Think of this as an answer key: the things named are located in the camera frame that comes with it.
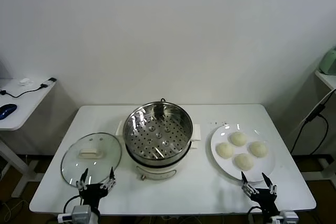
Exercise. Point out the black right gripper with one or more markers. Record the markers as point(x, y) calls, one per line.
point(263, 197)

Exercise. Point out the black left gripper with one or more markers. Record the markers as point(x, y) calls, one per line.
point(92, 192)

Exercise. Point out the white steamed baozi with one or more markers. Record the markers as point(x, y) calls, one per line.
point(258, 149)
point(224, 150)
point(243, 161)
point(238, 139)

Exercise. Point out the glass pot lid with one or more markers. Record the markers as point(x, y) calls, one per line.
point(71, 161)

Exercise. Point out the steel steamer pot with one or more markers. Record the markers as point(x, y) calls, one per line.
point(157, 172)

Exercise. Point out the stainless steel steamer basket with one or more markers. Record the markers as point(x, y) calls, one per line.
point(157, 142)

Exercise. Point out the white round plate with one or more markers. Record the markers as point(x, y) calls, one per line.
point(262, 166)

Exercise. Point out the white side desk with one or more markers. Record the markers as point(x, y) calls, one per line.
point(26, 108)

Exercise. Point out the silver black adapter device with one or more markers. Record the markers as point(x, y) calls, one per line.
point(51, 79)

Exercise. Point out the blue computer mouse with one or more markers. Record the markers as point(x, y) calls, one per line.
point(7, 110)

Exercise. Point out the small white desk object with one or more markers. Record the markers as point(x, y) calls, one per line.
point(25, 81)

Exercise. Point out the white side table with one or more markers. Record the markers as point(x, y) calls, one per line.
point(326, 79)

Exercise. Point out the pale green appliance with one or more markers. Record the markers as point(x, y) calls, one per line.
point(329, 61)

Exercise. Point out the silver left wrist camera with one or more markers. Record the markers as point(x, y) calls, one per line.
point(81, 213)

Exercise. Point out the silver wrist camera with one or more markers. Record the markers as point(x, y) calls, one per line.
point(287, 217)
point(81, 213)

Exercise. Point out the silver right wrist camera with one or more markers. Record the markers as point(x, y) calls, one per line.
point(287, 217)

